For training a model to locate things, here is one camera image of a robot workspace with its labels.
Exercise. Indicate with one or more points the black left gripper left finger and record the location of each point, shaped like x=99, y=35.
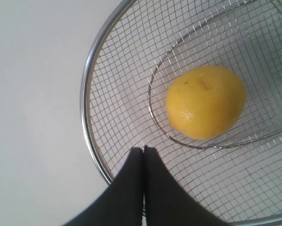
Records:
x=121, y=204

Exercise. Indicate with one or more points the yellow lemon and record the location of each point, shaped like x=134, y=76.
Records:
x=205, y=102

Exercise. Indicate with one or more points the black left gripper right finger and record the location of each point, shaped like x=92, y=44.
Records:
x=166, y=202

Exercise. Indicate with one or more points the oval steel mesh basket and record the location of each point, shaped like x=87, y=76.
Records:
x=142, y=47

